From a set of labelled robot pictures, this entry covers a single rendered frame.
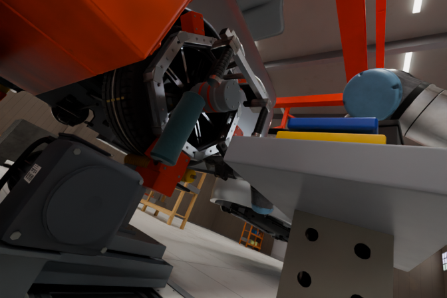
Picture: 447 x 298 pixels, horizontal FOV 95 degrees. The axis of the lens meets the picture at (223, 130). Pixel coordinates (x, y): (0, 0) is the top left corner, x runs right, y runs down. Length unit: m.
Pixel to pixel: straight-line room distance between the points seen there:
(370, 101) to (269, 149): 0.39
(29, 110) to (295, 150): 10.43
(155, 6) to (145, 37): 0.05
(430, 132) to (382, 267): 0.32
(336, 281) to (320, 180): 0.14
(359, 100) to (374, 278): 0.37
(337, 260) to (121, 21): 0.37
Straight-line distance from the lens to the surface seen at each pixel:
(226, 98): 0.82
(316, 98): 4.66
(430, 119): 0.54
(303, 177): 0.17
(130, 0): 0.33
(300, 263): 0.29
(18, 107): 10.46
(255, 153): 0.19
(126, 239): 0.87
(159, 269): 0.98
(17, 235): 0.45
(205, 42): 1.00
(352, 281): 0.28
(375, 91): 0.54
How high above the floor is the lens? 0.36
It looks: 24 degrees up
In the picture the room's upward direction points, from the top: 23 degrees clockwise
